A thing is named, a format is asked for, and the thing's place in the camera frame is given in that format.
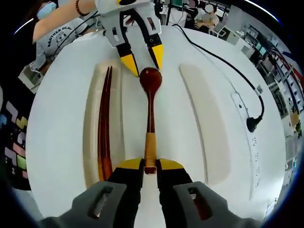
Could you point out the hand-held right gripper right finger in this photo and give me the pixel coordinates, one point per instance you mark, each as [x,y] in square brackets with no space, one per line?
[190,204]

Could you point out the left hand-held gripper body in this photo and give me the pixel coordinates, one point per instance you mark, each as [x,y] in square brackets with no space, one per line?
[111,7]

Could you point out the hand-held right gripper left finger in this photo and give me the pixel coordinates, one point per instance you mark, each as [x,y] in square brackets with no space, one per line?
[104,204]

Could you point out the dark red wooden spoon utensil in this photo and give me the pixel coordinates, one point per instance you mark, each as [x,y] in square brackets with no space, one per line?
[150,80]

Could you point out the dark red chopstick utensil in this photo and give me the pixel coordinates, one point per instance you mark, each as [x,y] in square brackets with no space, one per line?
[101,123]
[107,123]

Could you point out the beige cutlery case base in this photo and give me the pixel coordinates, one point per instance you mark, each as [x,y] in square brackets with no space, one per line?
[91,118]

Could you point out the black stand pole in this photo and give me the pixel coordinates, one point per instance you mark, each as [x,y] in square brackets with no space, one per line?
[168,14]

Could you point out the blue face mask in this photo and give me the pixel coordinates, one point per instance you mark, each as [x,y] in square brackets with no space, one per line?
[46,10]

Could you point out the person's grey printed t-shirt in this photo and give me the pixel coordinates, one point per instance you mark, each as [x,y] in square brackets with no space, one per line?
[54,40]

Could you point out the white chair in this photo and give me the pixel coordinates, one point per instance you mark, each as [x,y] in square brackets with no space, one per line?
[221,31]

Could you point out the white table socket panel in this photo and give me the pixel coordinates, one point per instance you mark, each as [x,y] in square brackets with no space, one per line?
[244,142]

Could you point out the white boxy object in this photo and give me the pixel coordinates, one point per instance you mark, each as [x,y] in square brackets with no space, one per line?
[32,79]

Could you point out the colourful patterned floor mat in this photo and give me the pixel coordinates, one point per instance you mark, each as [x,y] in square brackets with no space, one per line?
[16,147]

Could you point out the shelving with white bins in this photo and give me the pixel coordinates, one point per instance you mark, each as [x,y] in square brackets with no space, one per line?
[278,71]

